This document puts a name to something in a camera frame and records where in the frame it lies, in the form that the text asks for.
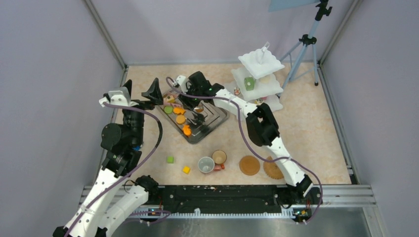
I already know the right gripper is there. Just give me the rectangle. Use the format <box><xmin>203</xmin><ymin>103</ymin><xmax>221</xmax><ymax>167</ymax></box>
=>
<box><xmin>177</xmin><ymin>83</ymin><xmax>202</xmax><ymax>112</ymax></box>

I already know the brown round cookie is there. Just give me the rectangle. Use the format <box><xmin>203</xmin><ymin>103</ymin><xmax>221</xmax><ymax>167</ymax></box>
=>
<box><xmin>194</xmin><ymin>106</ymin><xmax>204</xmax><ymax>113</ymax></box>

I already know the orange flower cookie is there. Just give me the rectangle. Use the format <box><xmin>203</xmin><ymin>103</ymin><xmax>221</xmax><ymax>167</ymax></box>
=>
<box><xmin>173</xmin><ymin>107</ymin><xmax>186</xmax><ymax>115</ymax></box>

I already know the orange bear cookie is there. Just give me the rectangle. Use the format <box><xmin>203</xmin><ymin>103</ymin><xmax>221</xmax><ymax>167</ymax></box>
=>
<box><xmin>182</xmin><ymin>124</ymin><xmax>192</xmax><ymax>137</ymax></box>

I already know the green cake cube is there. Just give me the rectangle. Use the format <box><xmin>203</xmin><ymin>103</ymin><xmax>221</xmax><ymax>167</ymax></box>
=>
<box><xmin>244</xmin><ymin>77</ymin><xmax>255</xmax><ymax>91</ymax></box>

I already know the yellow cheese cake wedge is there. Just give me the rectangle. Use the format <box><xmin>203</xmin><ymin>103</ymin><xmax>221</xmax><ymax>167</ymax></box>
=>
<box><xmin>164</xmin><ymin>94</ymin><xmax>176</xmax><ymax>104</ymax></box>

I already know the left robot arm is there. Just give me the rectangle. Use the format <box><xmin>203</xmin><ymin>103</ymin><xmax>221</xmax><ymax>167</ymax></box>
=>
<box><xmin>52</xmin><ymin>78</ymin><xmax>164</xmax><ymax>237</ymax></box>

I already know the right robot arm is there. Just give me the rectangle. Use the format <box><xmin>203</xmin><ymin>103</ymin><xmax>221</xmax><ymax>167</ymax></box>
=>
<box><xmin>166</xmin><ymin>71</ymin><xmax>313</xmax><ymax>203</ymax></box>

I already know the orange round macaron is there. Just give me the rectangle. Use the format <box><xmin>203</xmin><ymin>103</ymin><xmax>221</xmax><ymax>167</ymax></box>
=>
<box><xmin>175</xmin><ymin>115</ymin><xmax>186</xmax><ymax>124</ymax></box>

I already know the green macaron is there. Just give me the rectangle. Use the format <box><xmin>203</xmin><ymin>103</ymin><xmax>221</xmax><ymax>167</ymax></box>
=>
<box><xmin>164</xmin><ymin>106</ymin><xmax>173</xmax><ymax>114</ymax></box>

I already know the silver metal tray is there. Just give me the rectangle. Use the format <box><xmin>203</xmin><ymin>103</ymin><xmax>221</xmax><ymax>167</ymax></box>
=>
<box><xmin>159</xmin><ymin>99</ymin><xmax>229</xmax><ymax>144</ymax></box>

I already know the white three-tier serving stand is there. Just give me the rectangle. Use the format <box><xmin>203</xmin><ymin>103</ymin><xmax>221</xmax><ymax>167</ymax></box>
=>
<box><xmin>225</xmin><ymin>42</ymin><xmax>285</xmax><ymax>112</ymax></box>

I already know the grey-white cup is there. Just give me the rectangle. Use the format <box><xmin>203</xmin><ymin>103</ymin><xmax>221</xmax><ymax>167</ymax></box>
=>
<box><xmin>198</xmin><ymin>157</ymin><xmax>215</xmax><ymax>173</ymax></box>

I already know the yellow cube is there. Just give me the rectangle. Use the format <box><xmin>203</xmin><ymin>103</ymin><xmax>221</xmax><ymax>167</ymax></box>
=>
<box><xmin>182</xmin><ymin>166</ymin><xmax>191</xmax><ymax>174</ymax></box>

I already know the smooth brown round coaster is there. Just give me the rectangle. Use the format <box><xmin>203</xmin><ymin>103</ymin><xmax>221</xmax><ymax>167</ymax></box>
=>
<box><xmin>239</xmin><ymin>156</ymin><xmax>260</xmax><ymax>176</ymax></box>

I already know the ribbed brown round coaster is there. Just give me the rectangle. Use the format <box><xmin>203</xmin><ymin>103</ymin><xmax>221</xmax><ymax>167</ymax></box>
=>
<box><xmin>263</xmin><ymin>161</ymin><xmax>284</xmax><ymax>180</ymax></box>

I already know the light blue tripod stand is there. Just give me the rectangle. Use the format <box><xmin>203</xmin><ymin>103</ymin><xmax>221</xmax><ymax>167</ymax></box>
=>
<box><xmin>269</xmin><ymin>0</ymin><xmax>333</xmax><ymax>89</ymax></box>

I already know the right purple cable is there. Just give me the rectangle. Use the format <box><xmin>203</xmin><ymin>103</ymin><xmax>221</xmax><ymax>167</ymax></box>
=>
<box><xmin>166</xmin><ymin>77</ymin><xmax>324</xmax><ymax>225</ymax></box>

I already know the brown cup with red handle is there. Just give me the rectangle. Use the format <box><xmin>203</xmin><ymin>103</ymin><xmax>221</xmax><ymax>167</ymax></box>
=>
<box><xmin>212</xmin><ymin>150</ymin><xmax>227</xmax><ymax>171</ymax></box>

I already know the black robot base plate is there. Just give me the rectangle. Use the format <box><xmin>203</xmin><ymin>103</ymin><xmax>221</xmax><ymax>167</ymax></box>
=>
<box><xmin>147</xmin><ymin>185</ymin><xmax>322</xmax><ymax>214</ymax></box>

